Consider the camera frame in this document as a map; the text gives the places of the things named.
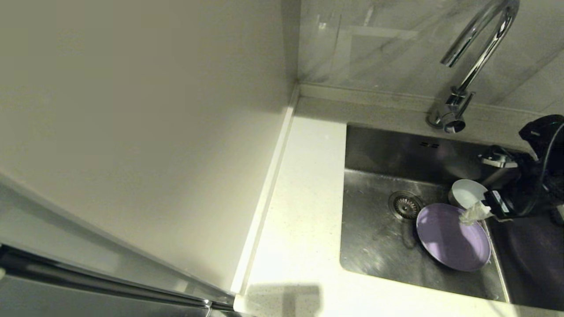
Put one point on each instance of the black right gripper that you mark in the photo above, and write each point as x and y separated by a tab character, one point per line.
528	180

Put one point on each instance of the white ceramic bowl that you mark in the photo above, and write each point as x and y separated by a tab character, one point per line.
466	191

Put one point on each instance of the lilac round plate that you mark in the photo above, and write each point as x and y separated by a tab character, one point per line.
449	242

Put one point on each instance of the chrome gooseneck faucet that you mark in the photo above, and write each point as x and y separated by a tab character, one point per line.
480	61

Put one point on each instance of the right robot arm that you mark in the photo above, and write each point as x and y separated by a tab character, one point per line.
546	132

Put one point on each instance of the metal sink drain strainer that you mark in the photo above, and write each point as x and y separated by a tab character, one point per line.
404	205

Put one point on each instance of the stainless steel sink basin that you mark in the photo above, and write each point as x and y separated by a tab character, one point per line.
383	251

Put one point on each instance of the tall white cabinet panel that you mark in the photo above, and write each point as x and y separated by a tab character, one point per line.
132	110

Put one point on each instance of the grey glossy appliance door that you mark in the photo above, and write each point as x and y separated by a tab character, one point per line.
66	304

